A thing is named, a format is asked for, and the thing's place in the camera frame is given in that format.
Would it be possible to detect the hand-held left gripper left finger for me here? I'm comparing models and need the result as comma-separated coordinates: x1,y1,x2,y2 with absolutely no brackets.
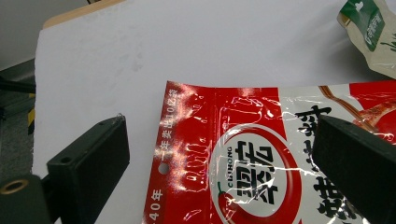
46,114,131,224

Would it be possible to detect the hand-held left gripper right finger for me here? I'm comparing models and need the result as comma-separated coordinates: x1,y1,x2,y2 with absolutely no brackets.
312,114,396,224

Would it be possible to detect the red seasoning packet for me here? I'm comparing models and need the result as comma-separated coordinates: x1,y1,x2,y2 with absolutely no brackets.
141,79,396,224

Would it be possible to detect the beige green seasoning packet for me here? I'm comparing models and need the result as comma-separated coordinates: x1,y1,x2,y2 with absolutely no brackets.
336,0,396,80

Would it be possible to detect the white table cover sheet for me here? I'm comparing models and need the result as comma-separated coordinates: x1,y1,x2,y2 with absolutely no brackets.
31,0,396,224

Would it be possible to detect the yellow-handled tool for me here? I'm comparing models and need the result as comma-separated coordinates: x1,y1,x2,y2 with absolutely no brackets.
27,106,35,135

